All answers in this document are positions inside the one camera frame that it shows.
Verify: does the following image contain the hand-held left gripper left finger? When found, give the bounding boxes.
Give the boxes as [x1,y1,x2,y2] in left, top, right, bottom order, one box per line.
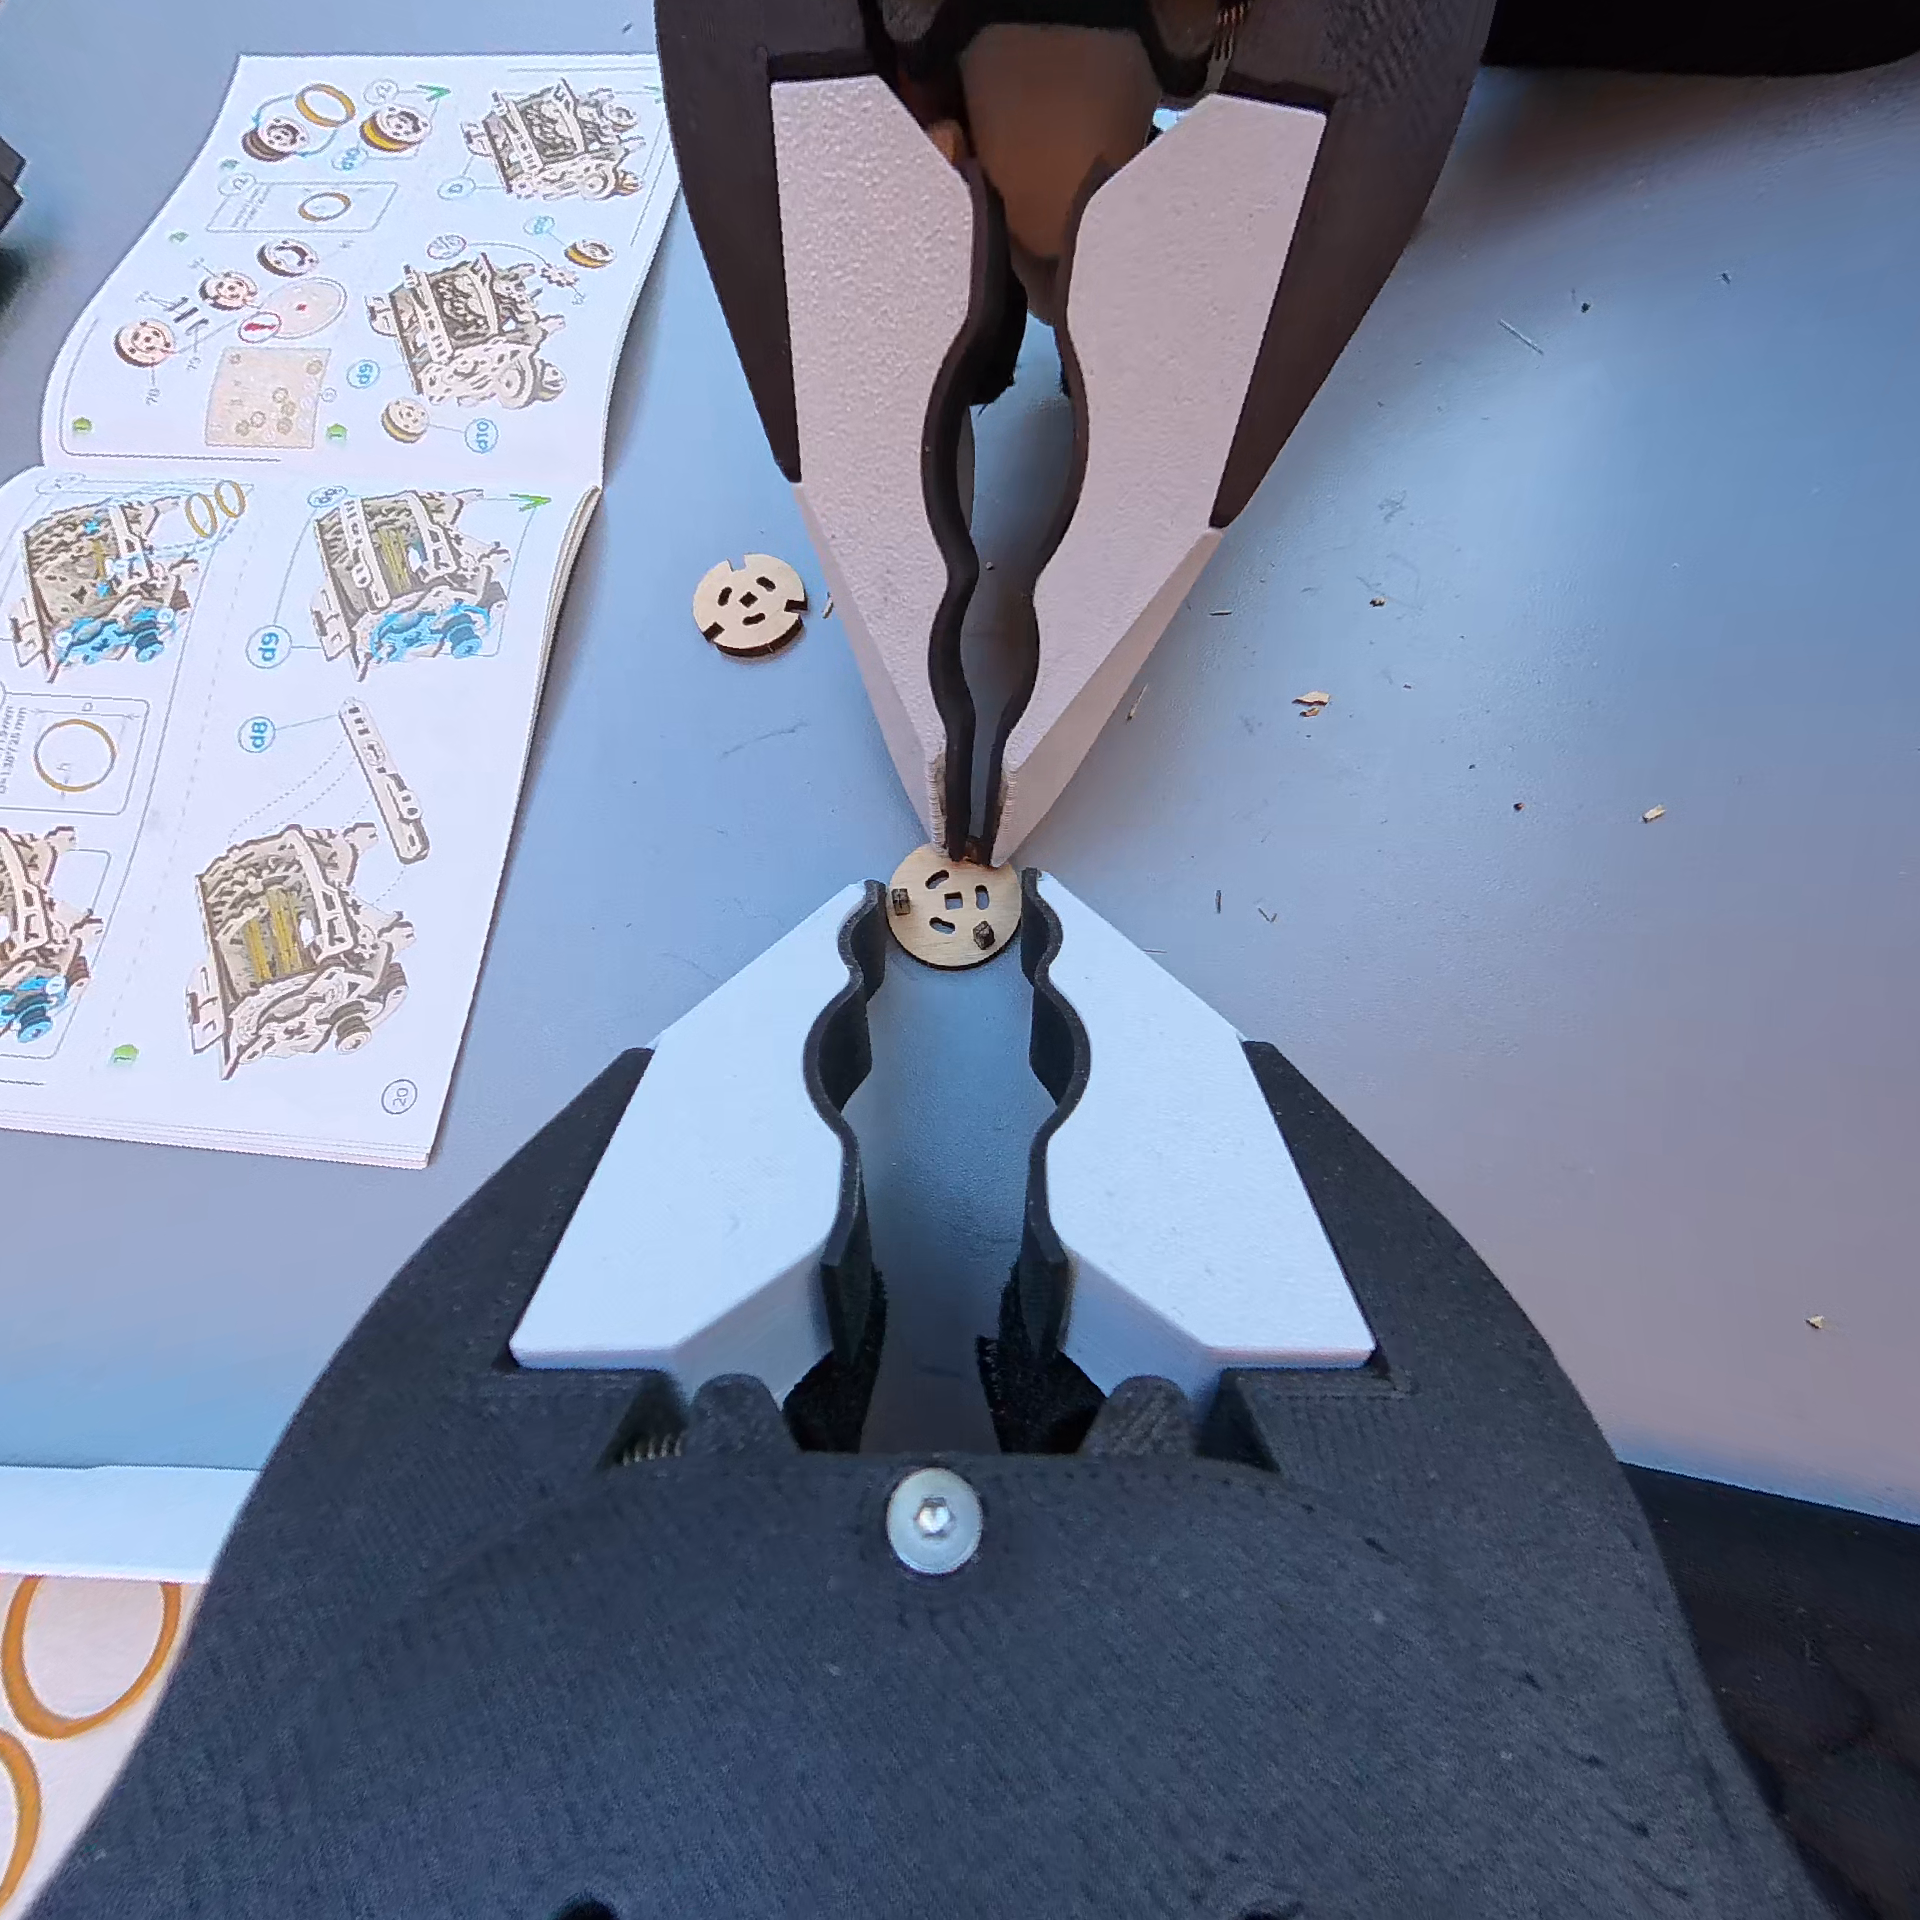
[507,879,890,1453]

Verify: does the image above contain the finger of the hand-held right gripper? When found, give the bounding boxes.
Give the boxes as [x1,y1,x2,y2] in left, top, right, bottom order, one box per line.
[982,92,1336,870]
[770,57,1007,854]

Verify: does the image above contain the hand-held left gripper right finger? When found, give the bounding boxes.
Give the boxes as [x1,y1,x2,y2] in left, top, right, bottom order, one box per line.
[982,870,1376,1453]

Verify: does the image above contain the wooden wheel disc with pegs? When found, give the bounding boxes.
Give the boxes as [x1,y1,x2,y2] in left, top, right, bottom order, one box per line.
[883,842,1027,971]

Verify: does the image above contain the grey desk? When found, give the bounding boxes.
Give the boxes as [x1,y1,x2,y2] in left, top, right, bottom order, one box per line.
[0,0,1920,1518]

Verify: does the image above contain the loose wooden slotted disc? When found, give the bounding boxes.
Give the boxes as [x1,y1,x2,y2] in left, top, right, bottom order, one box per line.
[693,551,809,662]

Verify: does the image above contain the scattered small wood chips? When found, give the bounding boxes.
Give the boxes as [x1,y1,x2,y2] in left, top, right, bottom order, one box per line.
[1199,271,1831,1335]

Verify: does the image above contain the open assembly instruction booklet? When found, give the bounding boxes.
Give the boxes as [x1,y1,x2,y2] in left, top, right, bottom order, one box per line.
[0,51,680,1173]

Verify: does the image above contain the white cardboard box tray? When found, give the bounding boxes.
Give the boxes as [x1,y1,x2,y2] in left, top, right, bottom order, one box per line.
[0,1462,256,1920]

